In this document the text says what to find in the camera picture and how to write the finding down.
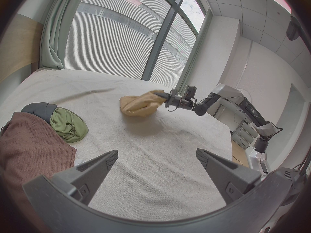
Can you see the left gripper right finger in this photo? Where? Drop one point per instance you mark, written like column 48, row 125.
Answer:
column 230, row 181

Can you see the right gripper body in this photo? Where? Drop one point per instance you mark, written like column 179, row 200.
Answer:
column 175, row 101

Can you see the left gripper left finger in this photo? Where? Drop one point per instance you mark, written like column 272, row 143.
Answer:
column 80, row 181

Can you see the tan shorts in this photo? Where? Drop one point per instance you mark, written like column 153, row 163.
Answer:
column 136, row 105

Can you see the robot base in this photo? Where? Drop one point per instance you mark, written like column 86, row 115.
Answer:
column 258, row 158

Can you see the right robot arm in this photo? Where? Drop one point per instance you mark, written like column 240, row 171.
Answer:
column 226, row 91

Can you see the pale blue garment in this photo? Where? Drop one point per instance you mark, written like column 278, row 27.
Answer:
column 79, row 162

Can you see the bed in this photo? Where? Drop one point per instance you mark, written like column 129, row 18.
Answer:
column 145, row 142

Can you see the green garment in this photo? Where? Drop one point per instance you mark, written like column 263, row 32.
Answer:
column 70, row 127

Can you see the brown shorts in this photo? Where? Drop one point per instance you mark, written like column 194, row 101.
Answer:
column 31, row 149

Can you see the black garment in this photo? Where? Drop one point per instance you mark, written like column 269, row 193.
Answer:
column 38, row 109

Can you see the window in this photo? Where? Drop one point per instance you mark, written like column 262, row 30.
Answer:
column 109, row 40

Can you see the blue-green curtain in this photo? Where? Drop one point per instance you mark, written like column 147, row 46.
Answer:
column 52, row 45

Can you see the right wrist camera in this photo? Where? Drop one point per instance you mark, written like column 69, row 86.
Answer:
column 191, row 90

